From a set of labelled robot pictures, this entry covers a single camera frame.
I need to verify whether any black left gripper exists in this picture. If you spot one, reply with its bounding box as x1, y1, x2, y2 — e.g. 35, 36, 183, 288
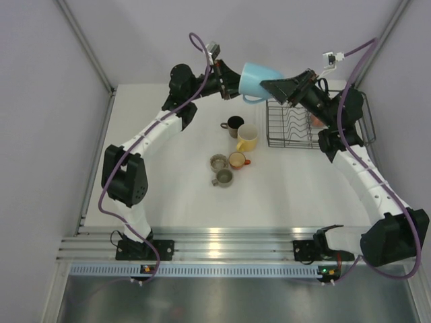
187, 59, 255, 102

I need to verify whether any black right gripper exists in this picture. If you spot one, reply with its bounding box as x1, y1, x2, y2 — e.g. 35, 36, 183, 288
259, 69, 335, 129

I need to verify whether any light blue ceramic mug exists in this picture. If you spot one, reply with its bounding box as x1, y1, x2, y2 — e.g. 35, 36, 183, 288
238, 63, 284, 104

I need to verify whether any pink ceramic mug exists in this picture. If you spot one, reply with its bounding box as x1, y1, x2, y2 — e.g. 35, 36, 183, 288
310, 115, 325, 127

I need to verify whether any yellow ceramic mug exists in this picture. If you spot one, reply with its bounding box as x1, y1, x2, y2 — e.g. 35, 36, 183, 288
236, 124, 259, 152

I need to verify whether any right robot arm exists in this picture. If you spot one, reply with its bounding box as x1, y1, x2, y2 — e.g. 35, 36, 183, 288
260, 69, 430, 267

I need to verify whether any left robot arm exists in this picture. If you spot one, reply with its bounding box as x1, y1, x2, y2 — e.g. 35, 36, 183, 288
101, 60, 240, 260

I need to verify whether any dark brown mug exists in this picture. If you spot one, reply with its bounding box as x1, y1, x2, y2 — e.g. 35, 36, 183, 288
220, 116, 244, 139

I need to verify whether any small orange cup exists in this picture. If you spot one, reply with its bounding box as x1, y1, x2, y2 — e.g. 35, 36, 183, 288
228, 152, 251, 170

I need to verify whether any fluted beige small cup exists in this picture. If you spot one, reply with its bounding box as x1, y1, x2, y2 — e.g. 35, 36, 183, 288
209, 154, 229, 173

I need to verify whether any grey-brown stoneware cup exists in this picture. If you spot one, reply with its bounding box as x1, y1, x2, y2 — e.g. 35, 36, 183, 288
211, 169, 234, 188

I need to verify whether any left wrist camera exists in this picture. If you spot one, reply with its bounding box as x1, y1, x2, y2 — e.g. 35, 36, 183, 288
205, 41, 220, 65

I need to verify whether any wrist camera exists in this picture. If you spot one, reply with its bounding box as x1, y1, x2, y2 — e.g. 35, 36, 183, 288
323, 51, 345, 70
205, 41, 220, 65

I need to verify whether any grey wire dish rack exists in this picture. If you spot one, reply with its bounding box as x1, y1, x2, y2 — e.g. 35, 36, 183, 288
266, 92, 376, 149

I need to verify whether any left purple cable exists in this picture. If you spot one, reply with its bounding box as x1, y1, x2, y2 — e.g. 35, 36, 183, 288
97, 32, 216, 283

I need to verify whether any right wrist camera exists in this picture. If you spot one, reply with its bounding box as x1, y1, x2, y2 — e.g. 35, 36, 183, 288
323, 51, 345, 70

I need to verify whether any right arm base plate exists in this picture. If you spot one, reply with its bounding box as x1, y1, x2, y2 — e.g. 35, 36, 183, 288
292, 240, 355, 264

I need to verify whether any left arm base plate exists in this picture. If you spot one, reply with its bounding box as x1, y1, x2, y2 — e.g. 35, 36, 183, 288
115, 239, 174, 261

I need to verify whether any aluminium mounting rail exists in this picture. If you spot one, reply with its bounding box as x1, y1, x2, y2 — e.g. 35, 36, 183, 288
56, 226, 317, 264

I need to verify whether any perforated cable duct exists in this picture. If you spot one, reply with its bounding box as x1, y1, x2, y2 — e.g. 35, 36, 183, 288
69, 263, 329, 279

